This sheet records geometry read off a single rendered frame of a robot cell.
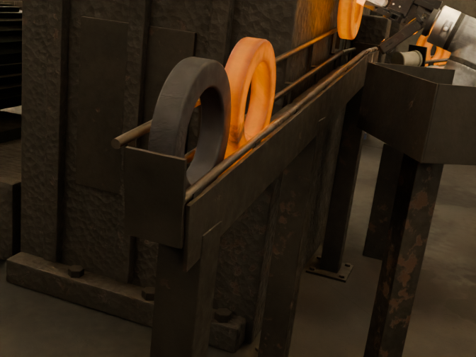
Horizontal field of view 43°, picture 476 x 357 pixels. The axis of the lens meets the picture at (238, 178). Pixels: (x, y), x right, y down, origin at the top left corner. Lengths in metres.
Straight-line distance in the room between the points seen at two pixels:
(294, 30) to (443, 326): 0.95
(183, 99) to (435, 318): 1.34
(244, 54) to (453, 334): 1.18
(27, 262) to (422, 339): 1.08
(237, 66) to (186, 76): 0.17
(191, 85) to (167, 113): 0.04
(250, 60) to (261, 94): 0.14
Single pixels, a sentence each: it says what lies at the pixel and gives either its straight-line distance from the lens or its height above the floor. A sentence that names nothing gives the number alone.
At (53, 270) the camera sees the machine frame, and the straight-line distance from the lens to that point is 1.71.
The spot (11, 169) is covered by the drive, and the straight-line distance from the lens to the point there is 1.93.
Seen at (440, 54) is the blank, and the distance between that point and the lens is 2.25.
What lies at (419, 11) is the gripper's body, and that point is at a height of 0.83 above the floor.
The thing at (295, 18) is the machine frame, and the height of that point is 0.79.
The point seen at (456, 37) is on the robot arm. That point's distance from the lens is 1.51.
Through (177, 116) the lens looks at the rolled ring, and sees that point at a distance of 0.67.
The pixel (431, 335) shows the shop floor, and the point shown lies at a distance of 1.79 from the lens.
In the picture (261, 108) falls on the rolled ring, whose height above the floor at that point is 0.66.
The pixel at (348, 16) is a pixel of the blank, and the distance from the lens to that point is 1.51.
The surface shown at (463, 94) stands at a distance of 1.11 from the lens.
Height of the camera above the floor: 0.83
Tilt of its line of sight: 17 degrees down
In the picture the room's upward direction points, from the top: 7 degrees clockwise
